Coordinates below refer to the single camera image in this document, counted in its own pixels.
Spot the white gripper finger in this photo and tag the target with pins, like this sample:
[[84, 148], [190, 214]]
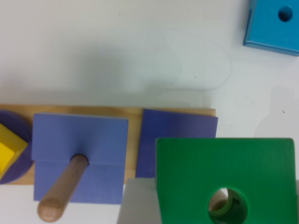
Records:
[[140, 204]]

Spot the green square block with hole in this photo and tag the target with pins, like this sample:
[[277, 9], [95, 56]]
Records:
[[259, 172]]

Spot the dark purple square block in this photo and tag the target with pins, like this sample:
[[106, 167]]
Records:
[[161, 124]]

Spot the light purple square block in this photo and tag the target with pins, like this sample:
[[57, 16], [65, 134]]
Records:
[[58, 137]]

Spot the yellow block on far peg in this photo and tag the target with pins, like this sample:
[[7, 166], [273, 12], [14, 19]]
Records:
[[11, 147]]

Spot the purple round block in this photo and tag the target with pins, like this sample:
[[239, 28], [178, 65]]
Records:
[[23, 129]]

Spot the blue square block with hole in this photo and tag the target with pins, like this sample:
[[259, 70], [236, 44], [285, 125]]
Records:
[[273, 25]]

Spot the near wooden peg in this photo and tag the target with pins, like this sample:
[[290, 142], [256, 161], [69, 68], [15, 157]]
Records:
[[220, 202]]

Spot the wooden peg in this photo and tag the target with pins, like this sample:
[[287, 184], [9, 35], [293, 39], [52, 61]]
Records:
[[220, 202], [52, 206]]

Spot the middle wooden peg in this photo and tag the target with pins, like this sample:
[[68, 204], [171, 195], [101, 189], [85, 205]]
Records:
[[52, 206]]

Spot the wooden peg base board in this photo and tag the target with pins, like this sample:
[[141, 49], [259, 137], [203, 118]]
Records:
[[134, 114]]

